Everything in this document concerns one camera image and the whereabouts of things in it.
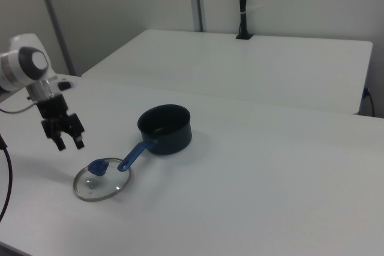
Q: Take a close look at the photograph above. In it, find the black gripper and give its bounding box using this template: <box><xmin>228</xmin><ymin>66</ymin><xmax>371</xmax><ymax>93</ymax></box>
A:
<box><xmin>37</xmin><ymin>94</ymin><xmax>86</xmax><ymax>152</ymax></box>

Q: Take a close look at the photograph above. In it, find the glass lid with blue knob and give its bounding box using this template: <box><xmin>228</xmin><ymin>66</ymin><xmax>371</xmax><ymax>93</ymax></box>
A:
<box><xmin>73</xmin><ymin>156</ymin><xmax>133</xmax><ymax>203</ymax></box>

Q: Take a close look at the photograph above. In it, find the dark blue saucepan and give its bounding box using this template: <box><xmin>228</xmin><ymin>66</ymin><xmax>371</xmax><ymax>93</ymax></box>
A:
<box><xmin>116</xmin><ymin>104</ymin><xmax>193</xmax><ymax>173</ymax></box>

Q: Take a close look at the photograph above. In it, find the white side table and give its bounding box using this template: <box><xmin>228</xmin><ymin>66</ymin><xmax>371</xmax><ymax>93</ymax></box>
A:
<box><xmin>81</xmin><ymin>29</ymin><xmax>374</xmax><ymax>116</ymax></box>

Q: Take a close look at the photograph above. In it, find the thin dark gripper cable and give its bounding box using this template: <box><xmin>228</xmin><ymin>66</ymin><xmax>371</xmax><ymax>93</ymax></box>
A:
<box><xmin>0</xmin><ymin>96</ymin><xmax>40</xmax><ymax>115</ymax></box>

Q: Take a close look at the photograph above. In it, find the thick black cable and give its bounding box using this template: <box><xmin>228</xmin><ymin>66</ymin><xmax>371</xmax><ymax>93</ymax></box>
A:
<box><xmin>0</xmin><ymin>132</ymin><xmax>13</xmax><ymax>224</ymax></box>

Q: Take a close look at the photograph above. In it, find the white cable tie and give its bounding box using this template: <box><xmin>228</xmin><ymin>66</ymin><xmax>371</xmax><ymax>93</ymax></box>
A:
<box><xmin>240</xmin><ymin>4</ymin><xmax>263</xmax><ymax>16</ymax></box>

